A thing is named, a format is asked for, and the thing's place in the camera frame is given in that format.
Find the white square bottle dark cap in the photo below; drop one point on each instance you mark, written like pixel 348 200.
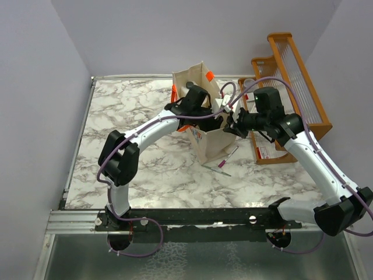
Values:
pixel 185 89

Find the silver pen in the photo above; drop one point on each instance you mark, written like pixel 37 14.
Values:
pixel 219 171

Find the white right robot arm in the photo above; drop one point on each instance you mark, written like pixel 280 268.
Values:
pixel 344 202

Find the small white box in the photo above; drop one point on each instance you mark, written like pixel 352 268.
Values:
pixel 250 97

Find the cream floral canvas bag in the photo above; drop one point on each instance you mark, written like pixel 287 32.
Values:
pixel 210 145

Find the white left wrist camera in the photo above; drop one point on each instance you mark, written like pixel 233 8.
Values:
pixel 222 105

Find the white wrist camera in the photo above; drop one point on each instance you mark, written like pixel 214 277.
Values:
pixel 235 111
pixel 222 105

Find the pink white pen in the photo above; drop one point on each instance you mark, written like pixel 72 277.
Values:
pixel 223 162

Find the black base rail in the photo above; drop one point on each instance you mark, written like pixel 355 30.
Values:
pixel 189 225

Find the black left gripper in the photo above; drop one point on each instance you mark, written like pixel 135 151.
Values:
pixel 214 123

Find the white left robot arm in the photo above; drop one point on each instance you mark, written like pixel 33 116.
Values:
pixel 119 158

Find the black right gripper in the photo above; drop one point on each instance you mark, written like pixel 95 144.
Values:
pixel 238 130

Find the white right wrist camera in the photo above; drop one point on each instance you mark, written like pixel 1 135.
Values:
pixel 235 111

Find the wooden rack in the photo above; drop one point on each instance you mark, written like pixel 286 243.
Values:
pixel 287 64

